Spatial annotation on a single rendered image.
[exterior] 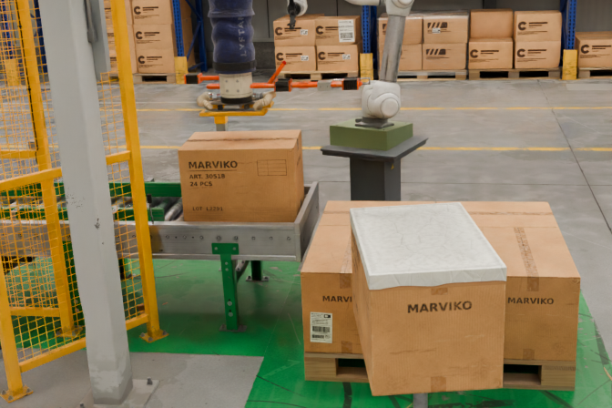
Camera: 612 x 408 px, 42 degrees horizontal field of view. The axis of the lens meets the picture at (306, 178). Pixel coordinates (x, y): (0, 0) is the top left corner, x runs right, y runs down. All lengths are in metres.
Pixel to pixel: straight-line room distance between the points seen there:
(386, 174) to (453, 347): 2.45
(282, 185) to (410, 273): 1.85
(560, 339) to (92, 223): 2.05
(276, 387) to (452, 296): 1.55
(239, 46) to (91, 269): 1.36
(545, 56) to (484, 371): 8.97
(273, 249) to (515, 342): 1.26
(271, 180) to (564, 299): 1.54
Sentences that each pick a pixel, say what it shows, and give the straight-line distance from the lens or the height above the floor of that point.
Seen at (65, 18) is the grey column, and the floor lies 1.71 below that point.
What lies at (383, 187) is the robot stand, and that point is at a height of 0.51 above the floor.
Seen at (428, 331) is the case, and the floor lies 0.83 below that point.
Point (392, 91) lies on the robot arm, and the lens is 4.57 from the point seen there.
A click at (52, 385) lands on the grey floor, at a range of 4.06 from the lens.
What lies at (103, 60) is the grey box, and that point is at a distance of 3.38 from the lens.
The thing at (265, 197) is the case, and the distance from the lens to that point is 4.14.
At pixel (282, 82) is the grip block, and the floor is 1.26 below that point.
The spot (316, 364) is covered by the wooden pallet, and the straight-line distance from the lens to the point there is 3.77.
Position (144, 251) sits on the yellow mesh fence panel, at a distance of 4.12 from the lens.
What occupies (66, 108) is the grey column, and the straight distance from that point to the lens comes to 3.31.
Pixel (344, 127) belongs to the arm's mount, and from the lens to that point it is 4.79.
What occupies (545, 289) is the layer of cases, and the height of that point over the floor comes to 0.49.
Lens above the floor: 1.96
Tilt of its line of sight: 17 degrees down
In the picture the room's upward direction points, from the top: 3 degrees counter-clockwise
